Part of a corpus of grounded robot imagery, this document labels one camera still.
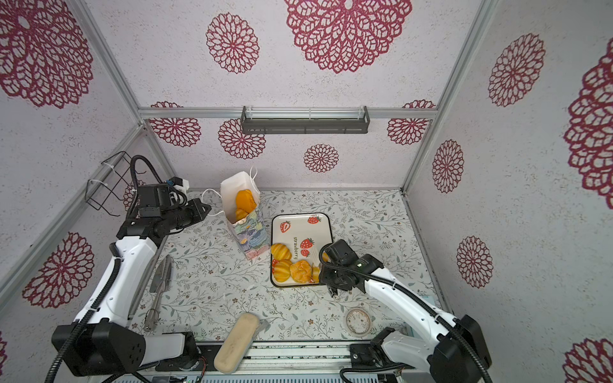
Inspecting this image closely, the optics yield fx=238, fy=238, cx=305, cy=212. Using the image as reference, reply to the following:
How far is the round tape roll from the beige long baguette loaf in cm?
31

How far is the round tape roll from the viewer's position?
2.62ft

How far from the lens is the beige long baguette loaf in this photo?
0.71m

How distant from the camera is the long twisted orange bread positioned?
967 mm
